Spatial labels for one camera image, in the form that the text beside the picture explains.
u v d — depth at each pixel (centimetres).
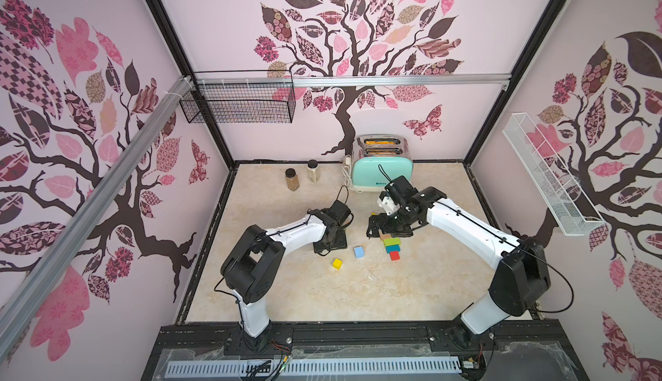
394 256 90
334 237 76
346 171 107
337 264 87
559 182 74
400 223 70
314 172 109
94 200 54
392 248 92
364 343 73
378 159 98
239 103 122
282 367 69
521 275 43
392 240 95
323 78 92
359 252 90
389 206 77
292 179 104
